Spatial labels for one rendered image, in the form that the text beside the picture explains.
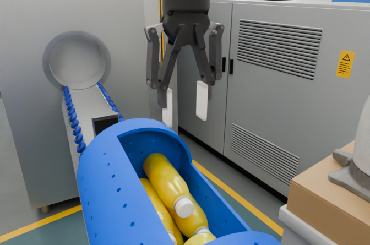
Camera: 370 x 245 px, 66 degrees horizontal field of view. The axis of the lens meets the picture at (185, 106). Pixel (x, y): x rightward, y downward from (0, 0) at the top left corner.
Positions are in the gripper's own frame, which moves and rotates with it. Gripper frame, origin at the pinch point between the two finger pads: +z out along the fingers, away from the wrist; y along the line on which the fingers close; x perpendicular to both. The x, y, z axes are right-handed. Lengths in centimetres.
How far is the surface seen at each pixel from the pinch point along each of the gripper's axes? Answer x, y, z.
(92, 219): 0.5, 18.4, 18.7
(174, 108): -72, -29, 33
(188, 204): 0.9, -0.6, 22.0
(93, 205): -1.6, 17.8, 17.2
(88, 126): -84, 9, 40
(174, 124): -72, -29, 41
